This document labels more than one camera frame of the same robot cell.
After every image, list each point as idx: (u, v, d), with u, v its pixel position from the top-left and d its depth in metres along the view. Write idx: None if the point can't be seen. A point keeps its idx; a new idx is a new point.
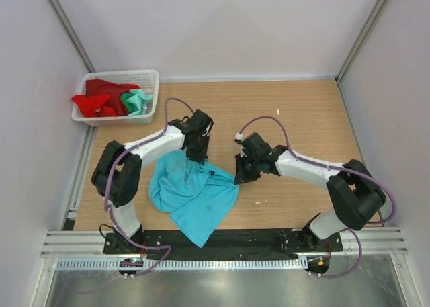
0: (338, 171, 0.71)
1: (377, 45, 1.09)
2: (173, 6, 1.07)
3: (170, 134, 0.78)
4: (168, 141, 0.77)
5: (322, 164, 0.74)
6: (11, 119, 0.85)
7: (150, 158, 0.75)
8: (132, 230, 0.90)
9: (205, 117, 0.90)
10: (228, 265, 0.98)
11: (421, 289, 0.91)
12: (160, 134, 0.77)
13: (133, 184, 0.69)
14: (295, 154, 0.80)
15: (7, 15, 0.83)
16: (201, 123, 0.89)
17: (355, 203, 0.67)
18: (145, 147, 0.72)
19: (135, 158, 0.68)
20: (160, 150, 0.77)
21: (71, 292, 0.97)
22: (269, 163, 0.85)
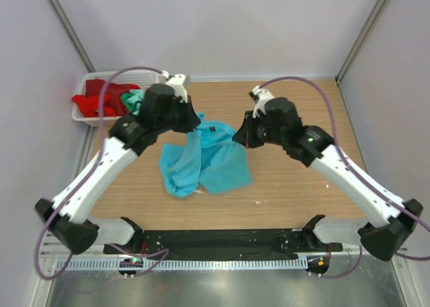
0: (398, 211, 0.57)
1: (377, 45, 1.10)
2: (174, 5, 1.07)
3: (110, 158, 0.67)
4: (109, 167, 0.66)
5: (383, 196, 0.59)
6: (11, 117, 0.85)
7: (98, 193, 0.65)
8: (125, 237, 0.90)
9: (160, 101, 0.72)
10: (228, 266, 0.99)
11: (421, 289, 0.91)
12: (95, 166, 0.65)
13: (82, 236, 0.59)
14: (347, 160, 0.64)
15: (7, 14, 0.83)
16: (158, 109, 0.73)
17: (396, 248, 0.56)
18: (77, 195, 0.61)
19: (63, 224, 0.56)
20: (108, 177, 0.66)
21: (71, 292, 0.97)
22: (306, 150, 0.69)
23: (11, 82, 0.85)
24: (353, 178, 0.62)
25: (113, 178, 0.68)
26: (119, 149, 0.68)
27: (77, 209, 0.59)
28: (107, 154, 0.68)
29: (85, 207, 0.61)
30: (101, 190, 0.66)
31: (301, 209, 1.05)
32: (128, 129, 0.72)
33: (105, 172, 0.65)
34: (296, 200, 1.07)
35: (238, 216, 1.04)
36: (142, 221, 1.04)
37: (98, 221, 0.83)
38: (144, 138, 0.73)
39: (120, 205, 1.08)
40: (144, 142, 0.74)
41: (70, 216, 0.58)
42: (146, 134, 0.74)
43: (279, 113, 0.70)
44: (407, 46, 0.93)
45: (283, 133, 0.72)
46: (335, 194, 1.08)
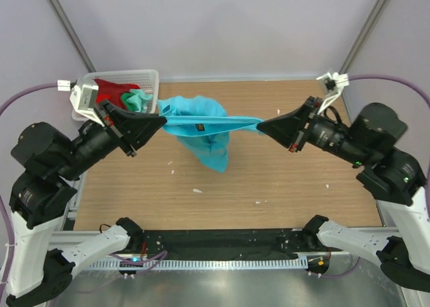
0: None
1: (378, 44, 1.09)
2: (173, 5, 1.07)
3: (19, 238, 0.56)
4: (23, 246, 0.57)
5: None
6: (11, 117, 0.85)
7: (36, 261, 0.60)
8: (122, 244, 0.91)
9: (32, 162, 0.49)
10: (228, 265, 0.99)
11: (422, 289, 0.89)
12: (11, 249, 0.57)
13: (38, 297, 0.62)
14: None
15: (7, 15, 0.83)
16: (42, 169, 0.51)
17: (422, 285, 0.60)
18: (12, 275, 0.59)
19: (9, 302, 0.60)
20: (36, 248, 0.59)
21: (72, 292, 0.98)
22: (392, 187, 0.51)
23: (11, 83, 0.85)
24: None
25: (46, 240, 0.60)
26: (25, 229, 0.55)
27: (17, 288, 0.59)
28: (17, 234, 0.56)
29: (29, 281, 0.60)
30: (38, 258, 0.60)
31: (301, 209, 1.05)
32: (24, 199, 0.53)
33: (27, 248, 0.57)
34: (296, 200, 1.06)
35: (238, 216, 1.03)
36: (142, 220, 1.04)
37: (78, 251, 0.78)
38: (46, 205, 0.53)
39: (120, 205, 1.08)
40: (51, 207, 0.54)
41: (15, 295, 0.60)
42: (48, 202, 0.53)
43: (382, 138, 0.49)
44: (407, 46, 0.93)
45: (372, 160, 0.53)
46: (335, 194, 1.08)
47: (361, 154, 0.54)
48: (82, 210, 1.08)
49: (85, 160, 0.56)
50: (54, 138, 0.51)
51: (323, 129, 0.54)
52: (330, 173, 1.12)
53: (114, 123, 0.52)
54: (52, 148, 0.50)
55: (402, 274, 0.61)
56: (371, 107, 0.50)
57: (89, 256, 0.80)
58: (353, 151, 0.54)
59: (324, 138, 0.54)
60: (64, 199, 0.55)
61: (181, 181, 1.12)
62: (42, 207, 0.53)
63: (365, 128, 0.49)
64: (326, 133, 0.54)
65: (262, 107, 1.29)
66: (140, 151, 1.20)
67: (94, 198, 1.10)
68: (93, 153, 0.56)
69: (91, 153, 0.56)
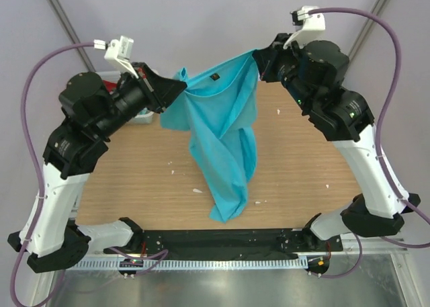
0: (401, 205, 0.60)
1: (377, 45, 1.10)
2: (173, 5, 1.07)
3: (52, 190, 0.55)
4: (54, 199, 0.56)
5: (396, 192, 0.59)
6: (11, 115, 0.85)
7: (62, 219, 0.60)
8: (125, 239, 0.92)
9: (79, 106, 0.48)
10: (228, 265, 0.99)
11: (421, 289, 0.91)
12: (41, 202, 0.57)
13: (58, 259, 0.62)
14: (380, 152, 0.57)
15: (8, 13, 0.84)
16: (84, 116, 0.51)
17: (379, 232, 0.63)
18: (37, 232, 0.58)
19: (31, 260, 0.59)
20: (64, 203, 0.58)
21: (71, 291, 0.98)
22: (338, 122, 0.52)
23: (11, 81, 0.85)
24: (381, 174, 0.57)
25: (73, 199, 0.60)
26: (59, 179, 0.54)
27: (41, 246, 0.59)
28: (49, 185, 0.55)
29: (53, 240, 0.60)
30: (64, 216, 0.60)
31: (301, 208, 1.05)
32: (60, 149, 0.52)
33: (57, 201, 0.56)
34: (296, 199, 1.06)
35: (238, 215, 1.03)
36: (142, 220, 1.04)
37: (92, 230, 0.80)
38: (82, 156, 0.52)
39: (119, 205, 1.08)
40: (86, 160, 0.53)
41: (37, 254, 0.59)
42: (84, 152, 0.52)
43: (326, 70, 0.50)
44: (405, 45, 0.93)
45: (318, 95, 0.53)
46: (334, 193, 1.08)
47: (306, 90, 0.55)
48: (82, 210, 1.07)
49: (123, 117, 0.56)
50: (103, 86, 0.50)
51: (285, 64, 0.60)
52: (330, 173, 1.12)
53: (147, 75, 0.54)
54: (101, 94, 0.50)
55: (361, 222, 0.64)
56: (318, 44, 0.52)
57: (101, 236, 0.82)
58: (301, 86, 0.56)
59: (283, 72, 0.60)
60: (97, 154, 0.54)
61: (181, 181, 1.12)
62: (79, 156, 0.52)
63: (308, 60, 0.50)
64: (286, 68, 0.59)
65: (261, 107, 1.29)
66: (140, 151, 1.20)
67: (94, 198, 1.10)
68: (132, 109, 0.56)
69: (130, 109, 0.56)
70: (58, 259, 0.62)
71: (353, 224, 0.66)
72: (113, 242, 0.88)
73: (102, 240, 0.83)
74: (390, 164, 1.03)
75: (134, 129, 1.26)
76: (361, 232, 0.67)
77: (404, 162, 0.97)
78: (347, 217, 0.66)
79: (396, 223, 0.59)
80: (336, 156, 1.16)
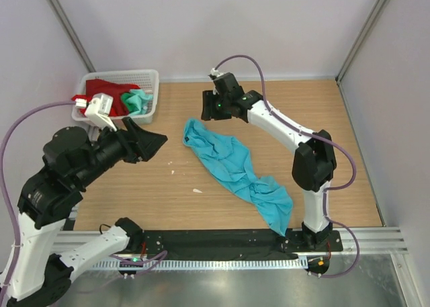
0: (309, 138, 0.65)
1: (376, 45, 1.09)
2: (173, 6, 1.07)
3: (27, 237, 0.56)
4: (29, 249, 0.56)
5: (294, 128, 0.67)
6: (11, 117, 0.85)
7: (37, 266, 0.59)
8: (121, 245, 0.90)
9: (62, 158, 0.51)
10: (228, 265, 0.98)
11: (421, 289, 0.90)
12: (17, 250, 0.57)
13: (39, 299, 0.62)
14: (269, 106, 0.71)
15: (7, 15, 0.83)
16: (64, 167, 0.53)
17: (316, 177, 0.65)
18: (14, 277, 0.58)
19: (12, 305, 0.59)
20: (39, 250, 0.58)
21: (72, 291, 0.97)
22: (241, 108, 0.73)
23: (10, 82, 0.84)
24: (274, 120, 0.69)
25: (50, 246, 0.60)
26: (34, 230, 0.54)
27: (20, 291, 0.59)
28: (24, 235, 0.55)
29: (31, 283, 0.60)
30: (41, 262, 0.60)
31: (302, 209, 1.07)
32: (33, 200, 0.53)
33: (32, 248, 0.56)
34: (297, 200, 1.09)
35: (238, 216, 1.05)
36: (144, 220, 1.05)
37: (77, 254, 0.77)
38: (54, 207, 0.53)
39: (119, 205, 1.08)
40: (60, 209, 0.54)
41: (16, 299, 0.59)
42: (58, 202, 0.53)
43: None
44: (404, 46, 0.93)
45: None
46: (334, 194, 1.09)
47: None
48: (83, 211, 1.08)
49: (98, 170, 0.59)
50: (88, 140, 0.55)
51: None
52: None
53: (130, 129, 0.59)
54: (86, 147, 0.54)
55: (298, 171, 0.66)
56: None
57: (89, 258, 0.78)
58: None
59: None
60: (71, 204, 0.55)
61: (181, 181, 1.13)
62: (52, 207, 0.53)
63: None
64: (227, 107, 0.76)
65: None
66: None
67: (95, 199, 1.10)
68: (107, 164, 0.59)
69: (104, 162, 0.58)
70: (37, 299, 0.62)
71: (301, 177, 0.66)
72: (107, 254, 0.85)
73: (94, 259, 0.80)
74: (390, 164, 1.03)
75: None
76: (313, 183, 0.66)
77: (402, 163, 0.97)
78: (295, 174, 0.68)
79: (302, 149, 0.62)
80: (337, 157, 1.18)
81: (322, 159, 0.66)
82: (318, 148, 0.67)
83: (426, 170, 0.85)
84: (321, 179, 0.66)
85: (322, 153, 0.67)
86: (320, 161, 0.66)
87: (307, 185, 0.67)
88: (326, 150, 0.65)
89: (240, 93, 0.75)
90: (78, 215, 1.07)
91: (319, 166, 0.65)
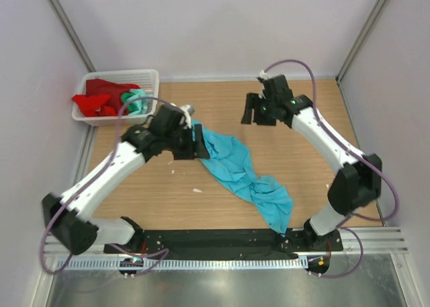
0: (355, 160, 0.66)
1: (377, 45, 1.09)
2: (173, 5, 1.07)
3: (121, 160, 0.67)
4: (117, 170, 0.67)
5: (342, 146, 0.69)
6: (11, 117, 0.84)
7: (105, 192, 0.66)
8: (125, 237, 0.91)
9: (172, 117, 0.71)
10: (228, 265, 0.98)
11: (421, 288, 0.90)
12: (106, 166, 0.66)
13: (85, 232, 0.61)
14: (319, 117, 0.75)
15: (7, 14, 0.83)
16: (172, 125, 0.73)
17: (355, 203, 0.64)
18: (86, 191, 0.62)
19: (73, 215, 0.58)
20: (118, 177, 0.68)
21: (71, 291, 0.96)
22: (288, 111, 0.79)
23: (10, 82, 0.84)
24: (321, 132, 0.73)
25: (117, 182, 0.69)
26: (132, 153, 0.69)
27: (85, 205, 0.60)
28: (119, 157, 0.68)
29: (92, 205, 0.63)
30: (105, 193, 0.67)
31: (302, 209, 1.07)
32: (140, 136, 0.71)
33: (119, 170, 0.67)
34: (297, 199, 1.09)
35: (238, 215, 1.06)
36: (144, 220, 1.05)
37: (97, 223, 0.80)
38: (152, 146, 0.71)
39: (120, 205, 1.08)
40: (152, 150, 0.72)
41: (78, 211, 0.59)
42: (156, 143, 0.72)
43: None
44: (405, 46, 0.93)
45: None
46: None
47: None
48: None
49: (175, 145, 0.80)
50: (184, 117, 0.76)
51: None
52: (330, 173, 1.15)
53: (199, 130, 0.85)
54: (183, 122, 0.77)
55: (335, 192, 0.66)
56: None
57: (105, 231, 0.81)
58: None
59: None
60: (156, 150, 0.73)
61: (181, 181, 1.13)
62: (150, 146, 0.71)
63: None
64: (274, 109, 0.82)
65: None
66: None
67: None
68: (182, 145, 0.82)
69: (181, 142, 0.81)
70: (87, 231, 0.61)
71: (337, 197, 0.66)
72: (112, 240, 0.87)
73: (103, 236, 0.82)
74: (391, 164, 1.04)
75: None
76: (349, 207, 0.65)
77: (403, 162, 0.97)
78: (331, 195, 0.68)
79: (347, 170, 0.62)
80: None
81: (365, 186, 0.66)
82: (363, 174, 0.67)
83: (426, 170, 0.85)
84: (359, 205, 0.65)
85: (367, 179, 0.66)
86: (362, 187, 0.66)
87: (340, 207, 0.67)
88: (372, 179, 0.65)
89: (289, 97, 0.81)
90: None
91: (359, 192, 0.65)
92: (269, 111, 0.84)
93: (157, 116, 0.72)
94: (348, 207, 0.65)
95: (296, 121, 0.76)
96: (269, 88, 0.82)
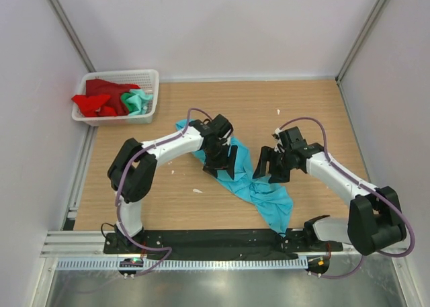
0: (367, 193, 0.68)
1: (376, 45, 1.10)
2: (173, 6, 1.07)
3: (189, 136, 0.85)
4: (185, 142, 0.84)
5: (354, 181, 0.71)
6: (11, 117, 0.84)
7: (168, 156, 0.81)
8: (134, 230, 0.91)
9: (226, 125, 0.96)
10: (228, 265, 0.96)
11: (421, 288, 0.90)
12: (179, 135, 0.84)
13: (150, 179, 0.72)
14: (330, 158, 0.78)
15: (6, 15, 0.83)
16: (224, 130, 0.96)
17: (375, 242, 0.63)
18: (162, 145, 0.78)
19: (152, 157, 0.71)
20: (182, 148, 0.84)
21: (71, 291, 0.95)
22: (302, 158, 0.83)
23: (10, 82, 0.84)
24: (332, 170, 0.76)
25: (178, 153, 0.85)
26: (197, 137, 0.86)
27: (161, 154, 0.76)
28: (188, 134, 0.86)
29: (162, 158, 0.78)
30: (170, 156, 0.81)
31: (302, 209, 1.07)
32: (204, 126, 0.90)
33: (185, 144, 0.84)
34: (297, 199, 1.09)
35: (238, 216, 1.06)
36: (144, 220, 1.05)
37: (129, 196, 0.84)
38: (208, 138, 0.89)
39: None
40: (208, 142, 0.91)
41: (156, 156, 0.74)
42: (213, 137, 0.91)
43: None
44: (405, 46, 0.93)
45: None
46: (334, 194, 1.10)
47: None
48: (83, 210, 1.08)
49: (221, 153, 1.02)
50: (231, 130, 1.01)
51: None
52: None
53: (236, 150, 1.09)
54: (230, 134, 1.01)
55: (354, 229, 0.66)
56: None
57: (130, 210, 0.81)
58: None
59: None
60: (210, 144, 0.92)
61: (181, 181, 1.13)
62: (207, 138, 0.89)
63: None
64: (289, 156, 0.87)
65: (261, 108, 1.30)
66: None
67: (95, 198, 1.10)
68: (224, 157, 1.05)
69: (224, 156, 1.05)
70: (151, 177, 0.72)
71: (357, 235, 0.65)
72: (125, 224, 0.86)
73: (127, 217, 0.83)
74: (390, 164, 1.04)
75: (134, 129, 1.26)
76: (370, 246, 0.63)
77: (403, 162, 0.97)
78: (352, 234, 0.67)
79: (361, 204, 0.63)
80: (337, 157, 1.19)
81: (386, 222, 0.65)
82: (383, 211, 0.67)
83: (426, 170, 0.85)
84: (382, 244, 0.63)
85: (387, 216, 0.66)
86: (383, 224, 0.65)
87: (362, 246, 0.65)
88: (391, 213, 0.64)
89: (304, 144, 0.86)
90: (78, 215, 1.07)
91: (379, 229, 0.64)
92: (286, 159, 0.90)
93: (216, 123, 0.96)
94: (371, 246, 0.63)
95: (310, 163, 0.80)
96: (283, 138, 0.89)
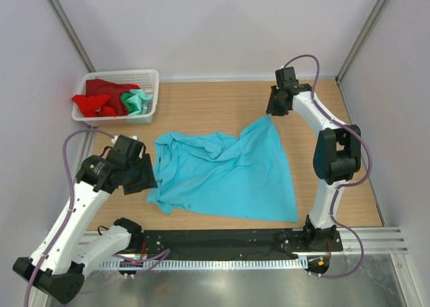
0: (337, 127, 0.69)
1: (376, 46, 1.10)
2: (173, 5, 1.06)
3: (82, 203, 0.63)
4: (82, 214, 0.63)
5: (328, 117, 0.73)
6: (11, 116, 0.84)
7: (76, 239, 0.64)
8: (125, 242, 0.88)
9: (132, 146, 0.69)
10: (228, 265, 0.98)
11: (421, 288, 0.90)
12: (68, 213, 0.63)
13: (67, 281, 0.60)
14: (314, 96, 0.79)
15: (7, 15, 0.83)
16: (130, 154, 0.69)
17: (333, 170, 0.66)
18: (53, 248, 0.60)
19: (47, 277, 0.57)
20: (86, 220, 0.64)
21: None
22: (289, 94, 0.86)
23: (10, 82, 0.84)
24: (312, 107, 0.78)
25: (86, 225, 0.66)
26: (91, 191, 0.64)
27: (57, 262, 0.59)
28: (78, 200, 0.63)
29: (65, 258, 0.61)
30: (76, 240, 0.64)
31: (302, 209, 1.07)
32: (97, 168, 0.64)
33: (83, 216, 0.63)
34: (297, 200, 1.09)
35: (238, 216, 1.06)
36: (144, 220, 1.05)
37: (83, 252, 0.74)
38: (112, 177, 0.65)
39: (120, 205, 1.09)
40: (114, 179, 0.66)
41: (52, 270, 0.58)
42: (117, 172, 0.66)
43: None
44: (405, 46, 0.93)
45: None
46: None
47: None
48: None
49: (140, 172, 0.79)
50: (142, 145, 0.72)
51: None
52: None
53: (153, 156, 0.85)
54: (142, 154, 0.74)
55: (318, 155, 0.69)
56: None
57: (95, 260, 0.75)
58: None
59: None
60: (118, 181, 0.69)
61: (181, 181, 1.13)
62: (109, 178, 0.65)
63: None
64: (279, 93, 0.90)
65: (261, 108, 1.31)
66: None
67: None
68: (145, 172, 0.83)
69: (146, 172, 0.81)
70: (66, 281, 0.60)
71: (320, 161, 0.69)
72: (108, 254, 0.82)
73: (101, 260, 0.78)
74: (390, 164, 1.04)
75: (135, 129, 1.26)
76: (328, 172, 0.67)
77: (402, 162, 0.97)
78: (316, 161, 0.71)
79: (327, 133, 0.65)
80: None
81: (345, 154, 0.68)
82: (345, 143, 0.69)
83: (426, 170, 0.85)
84: (338, 172, 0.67)
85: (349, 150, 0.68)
86: (342, 156, 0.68)
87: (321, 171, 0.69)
88: (353, 146, 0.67)
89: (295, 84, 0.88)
90: None
91: (339, 158, 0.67)
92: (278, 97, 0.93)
93: (117, 147, 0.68)
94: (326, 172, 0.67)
95: (295, 100, 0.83)
96: (279, 77, 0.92)
